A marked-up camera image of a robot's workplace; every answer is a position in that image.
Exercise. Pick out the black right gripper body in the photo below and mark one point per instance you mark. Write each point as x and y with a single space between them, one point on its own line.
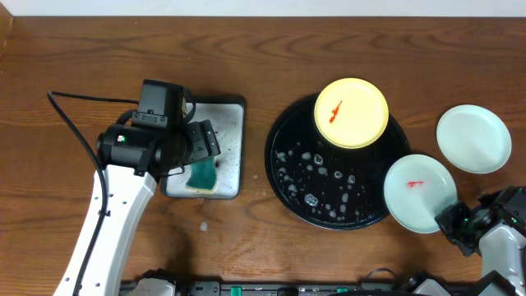
459 224

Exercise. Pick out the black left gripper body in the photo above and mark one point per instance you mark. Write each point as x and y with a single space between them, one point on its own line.
196 145

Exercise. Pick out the green scrubbing sponge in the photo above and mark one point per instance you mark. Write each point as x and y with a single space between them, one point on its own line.
203 176

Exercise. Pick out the mint plate with small stain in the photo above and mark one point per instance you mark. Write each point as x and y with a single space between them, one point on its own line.
417 188

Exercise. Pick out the mint plate with long stain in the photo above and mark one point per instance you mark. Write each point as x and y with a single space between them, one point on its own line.
473 139

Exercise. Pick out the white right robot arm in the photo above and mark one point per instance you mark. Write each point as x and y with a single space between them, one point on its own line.
495 230

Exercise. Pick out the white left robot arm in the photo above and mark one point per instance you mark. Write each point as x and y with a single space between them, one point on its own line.
118 201

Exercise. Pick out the black rectangular soapy water tray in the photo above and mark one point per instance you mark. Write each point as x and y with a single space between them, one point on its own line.
226 115

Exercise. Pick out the round black tray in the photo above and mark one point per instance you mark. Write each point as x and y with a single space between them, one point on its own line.
328 186

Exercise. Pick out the yellow plate with red stain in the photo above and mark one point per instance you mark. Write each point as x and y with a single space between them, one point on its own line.
351 113

